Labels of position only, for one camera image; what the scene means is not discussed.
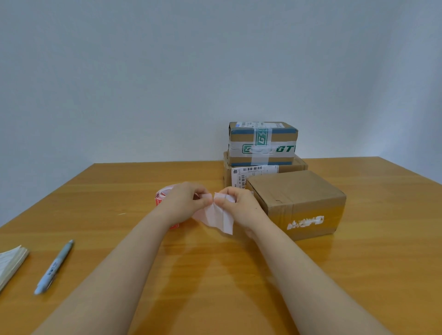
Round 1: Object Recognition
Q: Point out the person's left hand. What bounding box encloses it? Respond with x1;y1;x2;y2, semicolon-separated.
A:
157;182;213;228

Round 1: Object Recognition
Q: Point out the person's right hand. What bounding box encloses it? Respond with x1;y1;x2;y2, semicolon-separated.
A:
213;186;270;239

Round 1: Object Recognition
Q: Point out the roll of red stickers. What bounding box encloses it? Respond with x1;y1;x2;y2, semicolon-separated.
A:
154;185;180;230

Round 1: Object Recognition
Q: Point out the white backing paper piece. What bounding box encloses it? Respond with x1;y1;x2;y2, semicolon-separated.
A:
192;191;237;236

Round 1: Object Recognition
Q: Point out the cardboard box with torn tape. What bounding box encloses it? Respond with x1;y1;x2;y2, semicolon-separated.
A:
245;169;347;242

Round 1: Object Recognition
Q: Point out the wide cardboard box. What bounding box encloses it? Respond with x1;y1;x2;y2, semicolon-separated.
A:
222;151;309;191

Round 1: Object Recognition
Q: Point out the box with green GT tape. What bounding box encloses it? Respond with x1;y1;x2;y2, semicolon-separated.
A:
227;121;299;168

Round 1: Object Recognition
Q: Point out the person's left forearm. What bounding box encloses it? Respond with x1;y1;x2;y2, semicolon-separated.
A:
33;212;170;335

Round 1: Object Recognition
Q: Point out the person's right forearm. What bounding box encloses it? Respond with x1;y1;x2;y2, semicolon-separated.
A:
247;226;393;335

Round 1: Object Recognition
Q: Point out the light blue pen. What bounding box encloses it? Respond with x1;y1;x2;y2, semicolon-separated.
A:
34;239;75;296

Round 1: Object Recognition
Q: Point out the white notepad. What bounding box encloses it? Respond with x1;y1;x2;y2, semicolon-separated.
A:
0;245;30;292

